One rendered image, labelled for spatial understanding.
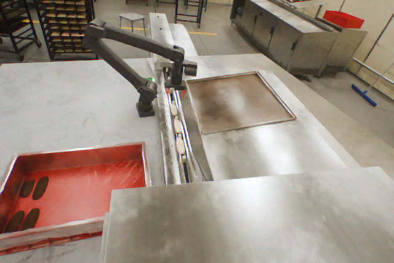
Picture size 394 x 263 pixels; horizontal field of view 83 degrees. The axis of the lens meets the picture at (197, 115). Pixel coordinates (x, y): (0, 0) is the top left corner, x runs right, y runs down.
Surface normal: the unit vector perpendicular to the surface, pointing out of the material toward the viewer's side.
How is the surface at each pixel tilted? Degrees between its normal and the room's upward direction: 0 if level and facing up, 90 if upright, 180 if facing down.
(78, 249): 0
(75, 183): 0
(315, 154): 10
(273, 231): 0
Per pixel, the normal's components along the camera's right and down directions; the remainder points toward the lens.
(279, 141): -0.04, -0.77
